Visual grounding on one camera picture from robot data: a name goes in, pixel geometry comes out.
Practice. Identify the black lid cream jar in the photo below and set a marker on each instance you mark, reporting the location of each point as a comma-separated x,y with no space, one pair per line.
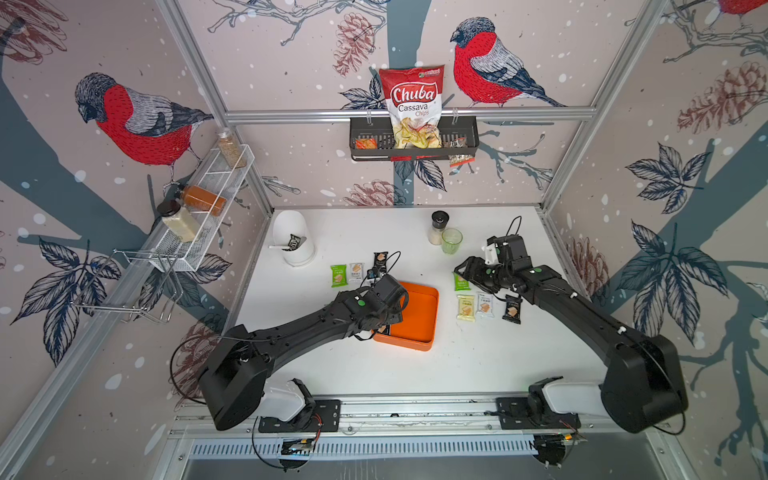
178,220

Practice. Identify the cream yellow cookie packet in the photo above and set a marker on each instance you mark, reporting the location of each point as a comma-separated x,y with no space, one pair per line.
466,307

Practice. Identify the red Chuba cassava chips bag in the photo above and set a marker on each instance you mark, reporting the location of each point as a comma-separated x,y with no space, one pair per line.
413,98

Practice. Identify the orange storage box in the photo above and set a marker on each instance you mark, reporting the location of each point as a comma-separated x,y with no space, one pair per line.
417,329

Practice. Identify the black wire wall basket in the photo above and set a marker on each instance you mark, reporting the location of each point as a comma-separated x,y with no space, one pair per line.
376,139

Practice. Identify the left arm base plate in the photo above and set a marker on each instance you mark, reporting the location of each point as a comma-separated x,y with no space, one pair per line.
319,416

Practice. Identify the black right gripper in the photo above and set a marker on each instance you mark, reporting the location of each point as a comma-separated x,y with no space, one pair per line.
472,269

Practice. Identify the black cap spice shaker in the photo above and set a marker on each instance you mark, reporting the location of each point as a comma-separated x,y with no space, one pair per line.
439,221

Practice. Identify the glass jar of grains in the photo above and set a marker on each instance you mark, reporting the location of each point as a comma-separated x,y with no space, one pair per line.
230,149

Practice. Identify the white rounded container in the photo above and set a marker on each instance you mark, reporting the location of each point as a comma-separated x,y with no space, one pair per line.
292,239

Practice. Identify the orange sauce bottle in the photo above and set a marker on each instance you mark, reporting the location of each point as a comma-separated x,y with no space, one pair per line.
200,200

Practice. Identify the green translucent cup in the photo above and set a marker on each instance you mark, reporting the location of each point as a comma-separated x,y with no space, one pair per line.
452,239

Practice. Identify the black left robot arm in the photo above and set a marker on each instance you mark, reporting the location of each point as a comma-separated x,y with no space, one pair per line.
233,377

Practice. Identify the black cookie packet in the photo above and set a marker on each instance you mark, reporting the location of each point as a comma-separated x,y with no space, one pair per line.
380,262
512,311

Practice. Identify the white cookie packet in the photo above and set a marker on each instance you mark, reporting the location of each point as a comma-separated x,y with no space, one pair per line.
356,272
485,306

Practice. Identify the white wire wall shelf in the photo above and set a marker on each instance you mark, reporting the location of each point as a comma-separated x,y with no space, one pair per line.
216,176

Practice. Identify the chrome wire rack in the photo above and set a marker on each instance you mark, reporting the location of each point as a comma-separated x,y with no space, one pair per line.
148,287

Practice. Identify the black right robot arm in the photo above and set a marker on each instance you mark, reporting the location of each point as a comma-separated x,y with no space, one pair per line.
643,384

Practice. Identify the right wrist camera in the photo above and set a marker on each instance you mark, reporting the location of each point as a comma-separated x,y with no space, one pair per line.
505,250

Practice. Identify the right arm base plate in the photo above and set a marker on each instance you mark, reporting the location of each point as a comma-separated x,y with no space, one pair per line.
525,413

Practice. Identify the green cookie packet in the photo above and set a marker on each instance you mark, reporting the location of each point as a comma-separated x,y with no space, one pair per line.
339,275
461,284

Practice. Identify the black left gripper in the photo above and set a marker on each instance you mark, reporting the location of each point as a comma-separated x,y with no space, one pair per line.
397,314

